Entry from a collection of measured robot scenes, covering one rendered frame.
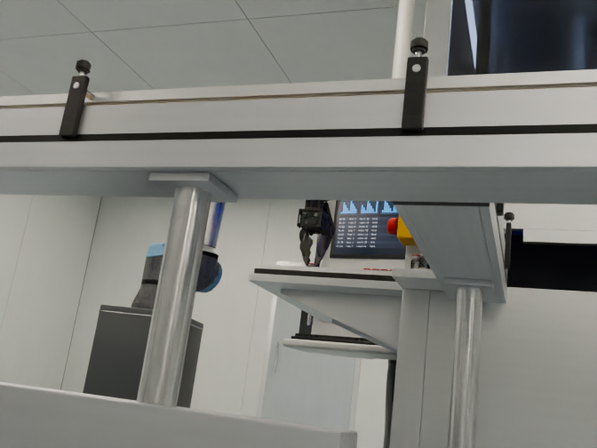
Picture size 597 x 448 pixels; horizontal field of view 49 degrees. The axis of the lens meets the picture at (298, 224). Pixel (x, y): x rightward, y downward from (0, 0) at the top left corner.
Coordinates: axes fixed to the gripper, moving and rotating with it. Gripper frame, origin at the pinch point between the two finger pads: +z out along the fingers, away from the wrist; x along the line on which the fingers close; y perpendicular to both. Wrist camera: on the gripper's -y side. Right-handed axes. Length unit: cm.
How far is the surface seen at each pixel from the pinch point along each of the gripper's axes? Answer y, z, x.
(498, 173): 104, 12, 56
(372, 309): 14.1, 14.5, 22.1
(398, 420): 24, 40, 33
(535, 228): 24, -5, 60
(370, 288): 22.2, 10.6, 22.9
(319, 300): 14.1, 13.0, 7.9
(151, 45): -189, -198, -209
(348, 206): -79, -42, -14
